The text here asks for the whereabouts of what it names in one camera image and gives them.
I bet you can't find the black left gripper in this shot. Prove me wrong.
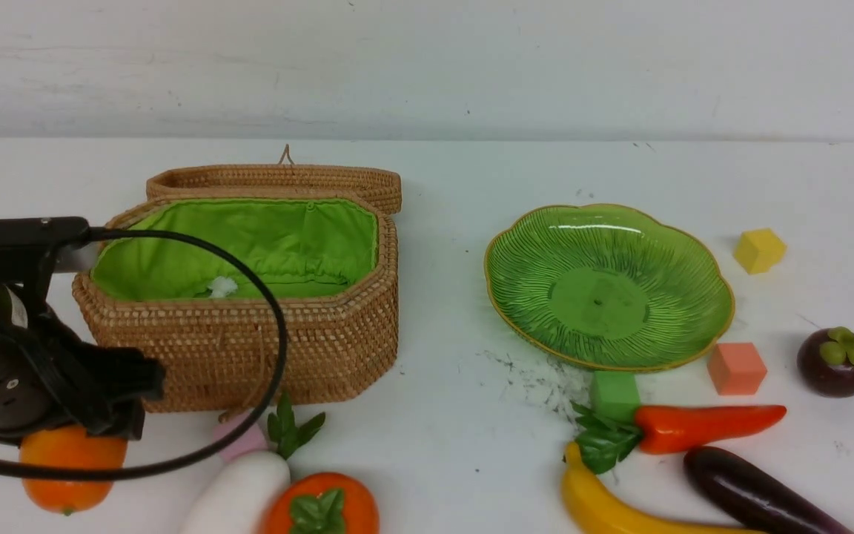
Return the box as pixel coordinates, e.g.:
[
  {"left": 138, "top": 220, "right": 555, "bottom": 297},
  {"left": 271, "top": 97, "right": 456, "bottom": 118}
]
[{"left": 0, "top": 311, "right": 166, "bottom": 445}]

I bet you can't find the orange toy mango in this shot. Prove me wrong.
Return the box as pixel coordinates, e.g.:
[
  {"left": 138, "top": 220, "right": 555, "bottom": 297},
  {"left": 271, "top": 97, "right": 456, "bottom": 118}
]
[{"left": 19, "top": 424, "right": 129, "bottom": 516}]

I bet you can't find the white toy radish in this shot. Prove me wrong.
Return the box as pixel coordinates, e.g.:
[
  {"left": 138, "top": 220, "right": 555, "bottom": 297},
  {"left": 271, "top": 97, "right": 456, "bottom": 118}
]
[{"left": 179, "top": 395, "right": 326, "bottom": 533}]

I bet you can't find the orange toy persimmon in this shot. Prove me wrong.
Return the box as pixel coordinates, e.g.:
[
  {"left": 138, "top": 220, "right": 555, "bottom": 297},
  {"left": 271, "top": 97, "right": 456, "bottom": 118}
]
[{"left": 255, "top": 471, "right": 380, "bottom": 533}]

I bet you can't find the yellow toy banana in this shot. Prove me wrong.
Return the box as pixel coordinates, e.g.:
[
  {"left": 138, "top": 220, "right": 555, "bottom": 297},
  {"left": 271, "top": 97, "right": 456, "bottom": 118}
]
[{"left": 560, "top": 442, "right": 750, "bottom": 533}]

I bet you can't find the red toy chili pepper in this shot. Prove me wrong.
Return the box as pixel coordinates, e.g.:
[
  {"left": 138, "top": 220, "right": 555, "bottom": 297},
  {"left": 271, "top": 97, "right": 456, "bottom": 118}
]
[{"left": 572, "top": 403, "right": 787, "bottom": 475}]

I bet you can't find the purple toy eggplant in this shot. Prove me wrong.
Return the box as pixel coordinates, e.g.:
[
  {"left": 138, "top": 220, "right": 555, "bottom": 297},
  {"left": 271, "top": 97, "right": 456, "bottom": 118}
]
[{"left": 683, "top": 446, "right": 853, "bottom": 533}]

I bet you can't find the purple toy mangosteen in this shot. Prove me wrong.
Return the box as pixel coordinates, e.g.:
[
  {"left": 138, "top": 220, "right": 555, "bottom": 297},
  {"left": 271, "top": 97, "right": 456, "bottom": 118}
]
[{"left": 796, "top": 326, "right": 854, "bottom": 398}]

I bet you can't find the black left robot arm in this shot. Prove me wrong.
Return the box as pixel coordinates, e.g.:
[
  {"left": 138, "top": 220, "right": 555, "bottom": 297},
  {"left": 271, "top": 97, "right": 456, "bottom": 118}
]
[{"left": 0, "top": 217, "right": 165, "bottom": 445}]

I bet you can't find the pink foam cube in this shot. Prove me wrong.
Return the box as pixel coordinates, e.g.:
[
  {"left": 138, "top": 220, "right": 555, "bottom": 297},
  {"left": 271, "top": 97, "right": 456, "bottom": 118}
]
[{"left": 213, "top": 412, "right": 268, "bottom": 462}]

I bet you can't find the woven rattan basket green lining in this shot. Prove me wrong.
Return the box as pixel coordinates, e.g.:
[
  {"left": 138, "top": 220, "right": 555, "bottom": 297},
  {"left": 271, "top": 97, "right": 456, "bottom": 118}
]
[{"left": 71, "top": 193, "right": 400, "bottom": 413}]

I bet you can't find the woven rattan basket lid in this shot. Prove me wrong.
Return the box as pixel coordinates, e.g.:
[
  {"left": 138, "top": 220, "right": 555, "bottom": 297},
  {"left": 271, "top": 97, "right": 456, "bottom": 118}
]
[{"left": 145, "top": 146, "right": 403, "bottom": 215}]

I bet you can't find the green foam cube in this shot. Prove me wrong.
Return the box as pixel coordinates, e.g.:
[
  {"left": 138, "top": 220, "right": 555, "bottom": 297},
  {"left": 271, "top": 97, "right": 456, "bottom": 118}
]
[{"left": 589, "top": 369, "right": 641, "bottom": 423}]

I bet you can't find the green ribbed glass plate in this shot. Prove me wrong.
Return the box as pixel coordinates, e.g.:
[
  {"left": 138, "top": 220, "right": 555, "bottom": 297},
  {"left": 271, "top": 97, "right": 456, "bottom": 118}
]
[{"left": 483, "top": 203, "right": 736, "bottom": 373}]

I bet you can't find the orange foam cube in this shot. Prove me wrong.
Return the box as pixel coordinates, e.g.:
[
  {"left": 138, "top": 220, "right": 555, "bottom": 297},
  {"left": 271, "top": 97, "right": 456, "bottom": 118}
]
[{"left": 707, "top": 343, "right": 768, "bottom": 396}]

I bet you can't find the yellow foam cube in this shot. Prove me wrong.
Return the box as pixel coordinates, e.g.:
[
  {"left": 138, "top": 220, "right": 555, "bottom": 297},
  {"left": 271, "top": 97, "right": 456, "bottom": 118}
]
[{"left": 733, "top": 228, "right": 787, "bottom": 276}]

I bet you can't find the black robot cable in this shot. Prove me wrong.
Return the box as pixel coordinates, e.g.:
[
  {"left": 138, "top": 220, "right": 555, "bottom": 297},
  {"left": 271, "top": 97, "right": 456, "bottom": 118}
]
[{"left": 0, "top": 228, "right": 289, "bottom": 481}]

